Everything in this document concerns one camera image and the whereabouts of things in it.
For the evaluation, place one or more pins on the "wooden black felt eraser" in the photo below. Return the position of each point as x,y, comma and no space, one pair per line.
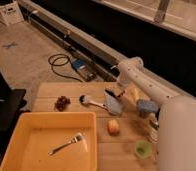
114,94

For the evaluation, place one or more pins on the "blue cloth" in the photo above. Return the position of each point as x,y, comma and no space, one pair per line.
113,105

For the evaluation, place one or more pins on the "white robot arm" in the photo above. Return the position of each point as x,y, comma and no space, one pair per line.
176,146

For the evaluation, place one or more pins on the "black and white brush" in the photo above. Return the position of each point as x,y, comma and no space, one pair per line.
87,100

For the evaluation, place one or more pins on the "blue electronic box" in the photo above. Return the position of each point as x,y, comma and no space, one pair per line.
83,69

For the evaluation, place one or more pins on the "yellow banana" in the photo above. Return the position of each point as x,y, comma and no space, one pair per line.
135,94

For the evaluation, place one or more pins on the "bunch of dark grapes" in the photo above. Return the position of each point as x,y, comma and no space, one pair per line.
61,103

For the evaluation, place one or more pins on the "orange apple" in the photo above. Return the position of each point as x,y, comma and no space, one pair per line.
113,127

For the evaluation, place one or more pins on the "silver fork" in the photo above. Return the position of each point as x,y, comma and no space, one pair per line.
75,139

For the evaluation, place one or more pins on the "green plastic cup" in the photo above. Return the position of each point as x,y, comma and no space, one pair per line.
143,149

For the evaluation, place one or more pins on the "yellow plastic tray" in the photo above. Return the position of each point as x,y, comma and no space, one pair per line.
37,133

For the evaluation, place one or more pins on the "black chair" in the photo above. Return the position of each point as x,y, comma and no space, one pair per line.
11,101

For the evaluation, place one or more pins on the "white storage crate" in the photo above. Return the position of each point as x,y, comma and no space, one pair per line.
10,13

